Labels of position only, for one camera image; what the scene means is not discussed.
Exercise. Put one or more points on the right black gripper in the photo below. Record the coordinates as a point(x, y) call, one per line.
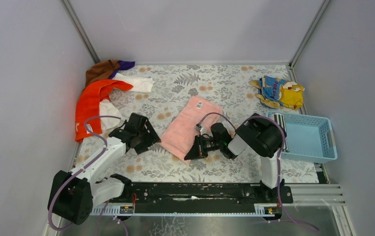
point(201, 146)

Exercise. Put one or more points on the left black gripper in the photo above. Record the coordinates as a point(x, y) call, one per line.
point(136, 134)

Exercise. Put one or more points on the pink towel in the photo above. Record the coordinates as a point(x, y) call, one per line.
point(178, 138)

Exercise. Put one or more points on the green white striped towel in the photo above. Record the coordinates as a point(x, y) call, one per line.
point(280, 120)

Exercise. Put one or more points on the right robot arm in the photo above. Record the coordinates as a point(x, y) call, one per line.
point(263, 135)

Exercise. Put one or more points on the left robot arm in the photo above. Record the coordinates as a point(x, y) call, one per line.
point(75, 193)

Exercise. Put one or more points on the red orange towel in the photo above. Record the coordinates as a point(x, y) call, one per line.
point(88, 104)

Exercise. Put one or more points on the purple towel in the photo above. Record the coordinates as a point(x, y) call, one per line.
point(122, 66)

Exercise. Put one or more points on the blue yellow cartoon towel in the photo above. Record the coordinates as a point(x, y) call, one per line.
point(276, 93)

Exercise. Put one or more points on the brown towel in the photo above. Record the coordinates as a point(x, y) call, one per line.
point(100, 71)

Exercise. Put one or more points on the light blue plastic basket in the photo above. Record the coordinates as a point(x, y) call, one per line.
point(309, 138)

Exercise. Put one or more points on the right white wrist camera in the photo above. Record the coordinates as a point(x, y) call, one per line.
point(200, 128)

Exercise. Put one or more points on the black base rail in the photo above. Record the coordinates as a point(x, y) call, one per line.
point(201, 198)

